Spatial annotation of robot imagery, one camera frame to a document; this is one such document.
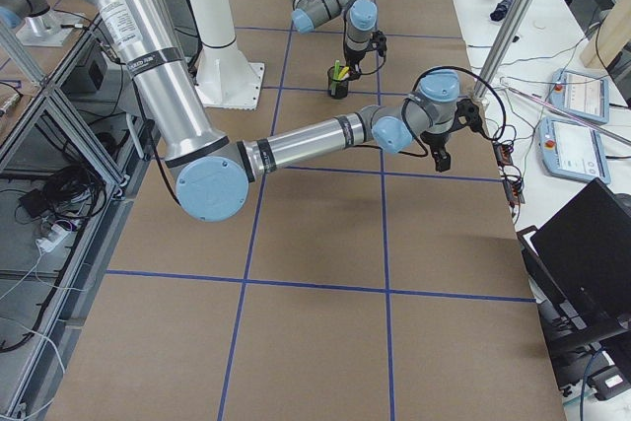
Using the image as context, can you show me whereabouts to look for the folded dark plaid umbrella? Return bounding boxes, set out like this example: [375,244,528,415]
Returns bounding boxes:
[489,0,514,22]

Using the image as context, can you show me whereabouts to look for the near orange black usb hub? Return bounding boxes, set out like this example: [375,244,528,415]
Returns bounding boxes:
[500,167,525,208]

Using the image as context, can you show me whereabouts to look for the teach pendant tablet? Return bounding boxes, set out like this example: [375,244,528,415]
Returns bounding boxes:
[537,117,611,184]
[549,68,610,124]

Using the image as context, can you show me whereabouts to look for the black laptop on stand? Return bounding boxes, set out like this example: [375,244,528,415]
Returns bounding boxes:
[518,178,630,342]

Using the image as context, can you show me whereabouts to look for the lower teach pendant tablet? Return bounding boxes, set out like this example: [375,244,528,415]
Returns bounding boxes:
[537,117,611,184]

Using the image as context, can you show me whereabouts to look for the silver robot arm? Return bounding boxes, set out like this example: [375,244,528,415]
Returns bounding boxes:
[85,0,483,222]
[292,0,386,81]

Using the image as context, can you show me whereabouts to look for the white power strip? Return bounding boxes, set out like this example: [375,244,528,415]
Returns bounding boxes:
[35,222,71,253]

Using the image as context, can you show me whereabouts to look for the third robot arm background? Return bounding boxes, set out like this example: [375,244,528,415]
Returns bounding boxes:
[1,0,50,29]

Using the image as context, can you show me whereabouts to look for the far orange black usb hub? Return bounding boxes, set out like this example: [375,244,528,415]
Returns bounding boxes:
[493,142,514,167]

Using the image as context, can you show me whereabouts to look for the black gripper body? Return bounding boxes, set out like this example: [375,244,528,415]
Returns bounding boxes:
[342,31,387,80]
[422,99,481,160]

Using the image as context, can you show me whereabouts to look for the black mesh pen holder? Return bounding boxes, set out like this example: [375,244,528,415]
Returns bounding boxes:
[327,66,349,100]

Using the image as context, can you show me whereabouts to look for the yellow highlighter pen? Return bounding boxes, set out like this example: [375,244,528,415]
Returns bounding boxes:
[337,66,350,81]

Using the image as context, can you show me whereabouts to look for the orange black usb hub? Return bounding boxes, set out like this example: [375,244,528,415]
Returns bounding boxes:
[493,142,514,167]
[500,167,525,208]

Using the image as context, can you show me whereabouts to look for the upper teach pendant tablet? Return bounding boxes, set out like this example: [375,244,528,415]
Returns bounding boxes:
[549,68,610,124]

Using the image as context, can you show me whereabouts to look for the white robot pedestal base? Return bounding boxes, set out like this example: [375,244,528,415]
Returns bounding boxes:
[189,0,265,110]

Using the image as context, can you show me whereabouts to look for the aluminium frame post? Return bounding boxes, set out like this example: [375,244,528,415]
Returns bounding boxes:
[470,0,532,103]

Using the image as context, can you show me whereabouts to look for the green highlighter pen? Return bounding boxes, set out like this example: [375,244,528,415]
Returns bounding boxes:
[333,60,340,80]

